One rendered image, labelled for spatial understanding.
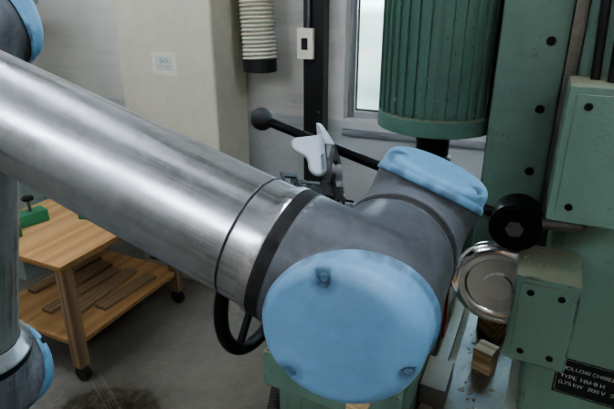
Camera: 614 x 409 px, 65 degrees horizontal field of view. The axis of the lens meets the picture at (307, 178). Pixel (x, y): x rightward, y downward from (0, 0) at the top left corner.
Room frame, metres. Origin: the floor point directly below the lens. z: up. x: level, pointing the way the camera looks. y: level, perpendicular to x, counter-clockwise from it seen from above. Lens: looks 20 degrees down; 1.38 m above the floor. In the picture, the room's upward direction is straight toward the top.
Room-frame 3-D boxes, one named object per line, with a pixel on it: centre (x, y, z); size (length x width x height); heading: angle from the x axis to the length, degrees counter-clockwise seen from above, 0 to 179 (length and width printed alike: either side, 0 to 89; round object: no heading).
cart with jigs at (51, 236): (1.86, 0.97, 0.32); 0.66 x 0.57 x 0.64; 155
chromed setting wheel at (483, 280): (0.57, -0.26, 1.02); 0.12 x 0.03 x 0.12; 64
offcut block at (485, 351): (0.66, -0.30, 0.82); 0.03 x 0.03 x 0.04; 47
